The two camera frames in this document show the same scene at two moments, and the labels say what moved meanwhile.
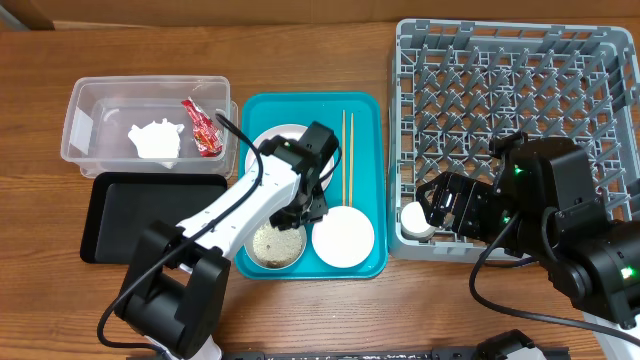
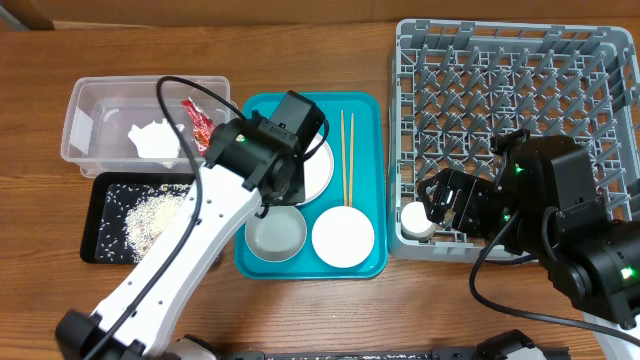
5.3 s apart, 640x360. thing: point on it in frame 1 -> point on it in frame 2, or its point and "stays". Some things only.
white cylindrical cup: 414,225 stays
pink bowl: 343,237 stays
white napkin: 159,141 stays
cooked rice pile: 277,247 -> 147,216
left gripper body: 307,205 -> 295,187
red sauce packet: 207,135 stays
